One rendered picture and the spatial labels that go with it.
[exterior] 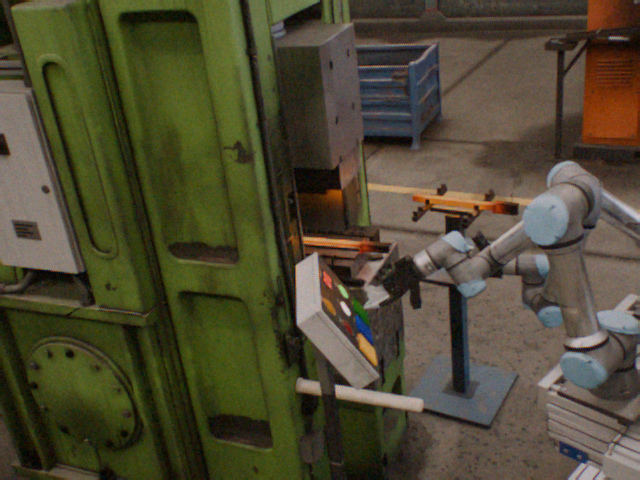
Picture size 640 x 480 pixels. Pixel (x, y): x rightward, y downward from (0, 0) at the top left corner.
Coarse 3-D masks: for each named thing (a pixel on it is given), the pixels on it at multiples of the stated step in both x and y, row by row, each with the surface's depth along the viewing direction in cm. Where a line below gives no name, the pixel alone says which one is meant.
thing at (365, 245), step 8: (304, 240) 286; (312, 240) 285; (320, 240) 284; (328, 240) 283; (336, 240) 282; (344, 240) 281; (360, 248) 276; (368, 248) 277; (376, 248) 276; (384, 248) 274
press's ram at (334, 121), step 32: (288, 32) 252; (320, 32) 246; (352, 32) 253; (288, 64) 237; (320, 64) 233; (352, 64) 256; (288, 96) 242; (320, 96) 237; (352, 96) 258; (288, 128) 247; (320, 128) 243; (352, 128) 260; (320, 160) 248
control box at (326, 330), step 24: (312, 264) 228; (312, 288) 216; (336, 288) 229; (312, 312) 205; (336, 312) 215; (312, 336) 207; (336, 336) 208; (336, 360) 211; (360, 360) 212; (360, 384) 215
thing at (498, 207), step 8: (416, 200) 319; (424, 200) 317; (432, 200) 315; (440, 200) 313; (448, 200) 312; (456, 200) 311; (464, 200) 310; (472, 200) 309; (472, 208) 308; (480, 208) 306; (488, 208) 304; (496, 208) 302; (504, 208) 301; (512, 208) 299
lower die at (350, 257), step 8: (352, 240) 284; (360, 240) 284; (368, 240) 284; (304, 248) 283; (312, 248) 283; (320, 248) 282; (328, 248) 281; (336, 248) 280; (344, 248) 278; (352, 248) 277; (328, 256) 276; (344, 256) 274; (352, 256) 273; (360, 256) 278; (368, 256) 286; (328, 264) 272; (336, 264) 272; (344, 264) 271; (352, 264) 271; (360, 264) 278; (336, 272) 273; (344, 272) 271; (352, 272) 272
